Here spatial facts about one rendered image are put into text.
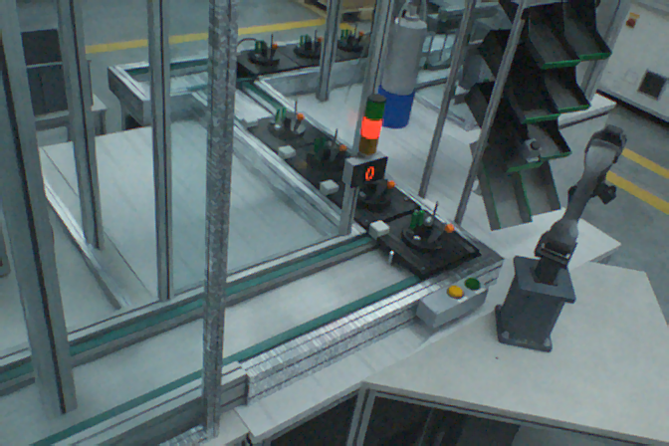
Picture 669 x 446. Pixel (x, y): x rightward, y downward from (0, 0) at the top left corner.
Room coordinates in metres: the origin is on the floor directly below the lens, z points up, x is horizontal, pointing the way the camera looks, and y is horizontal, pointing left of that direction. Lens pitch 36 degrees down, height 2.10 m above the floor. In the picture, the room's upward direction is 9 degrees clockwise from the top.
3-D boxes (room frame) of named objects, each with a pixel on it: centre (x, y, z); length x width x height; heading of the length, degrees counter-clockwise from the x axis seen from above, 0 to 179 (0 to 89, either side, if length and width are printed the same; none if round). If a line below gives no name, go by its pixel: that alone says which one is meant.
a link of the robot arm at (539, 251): (1.39, -0.58, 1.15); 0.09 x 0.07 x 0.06; 64
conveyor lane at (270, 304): (1.40, -0.04, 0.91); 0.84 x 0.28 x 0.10; 133
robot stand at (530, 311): (1.38, -0.58, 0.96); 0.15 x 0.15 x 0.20; 88
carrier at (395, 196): (1.77, -0.10, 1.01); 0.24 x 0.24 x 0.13; 43
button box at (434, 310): (1.37, -0.36, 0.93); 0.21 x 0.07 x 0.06; 133
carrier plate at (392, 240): (1.59, -0.28, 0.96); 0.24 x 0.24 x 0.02; 43
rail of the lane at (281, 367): (1.29, -0.18, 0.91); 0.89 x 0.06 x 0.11; 133
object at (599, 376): (1.43, -0.58, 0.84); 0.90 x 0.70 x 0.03; 88
